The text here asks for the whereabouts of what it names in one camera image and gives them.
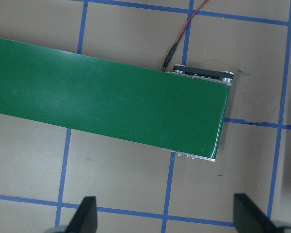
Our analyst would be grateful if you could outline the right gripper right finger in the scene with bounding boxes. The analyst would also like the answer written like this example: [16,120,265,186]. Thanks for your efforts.
[233,194,281,233]

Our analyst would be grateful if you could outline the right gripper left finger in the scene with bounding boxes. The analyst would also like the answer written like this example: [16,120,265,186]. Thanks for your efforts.
[64,196,98,233]

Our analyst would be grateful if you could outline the green conveyor belt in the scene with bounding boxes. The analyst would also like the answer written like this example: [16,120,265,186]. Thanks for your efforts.
[0,38,234,161]

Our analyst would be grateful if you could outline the red black conveyor wire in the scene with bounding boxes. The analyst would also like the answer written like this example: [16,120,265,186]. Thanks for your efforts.
[161,0,209,72]

